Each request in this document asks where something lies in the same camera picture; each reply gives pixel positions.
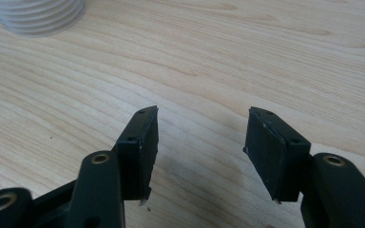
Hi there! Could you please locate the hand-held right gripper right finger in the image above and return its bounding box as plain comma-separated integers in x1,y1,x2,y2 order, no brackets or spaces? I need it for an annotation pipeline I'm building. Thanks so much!
242,106,312,205

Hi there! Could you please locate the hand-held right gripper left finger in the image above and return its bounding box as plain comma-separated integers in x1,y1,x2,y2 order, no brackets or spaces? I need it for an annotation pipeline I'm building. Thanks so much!
111,104,160,207

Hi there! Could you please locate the stack of nested translucent cups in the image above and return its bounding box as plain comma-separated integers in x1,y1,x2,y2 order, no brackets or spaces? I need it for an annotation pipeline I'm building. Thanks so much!
0,0,86,38

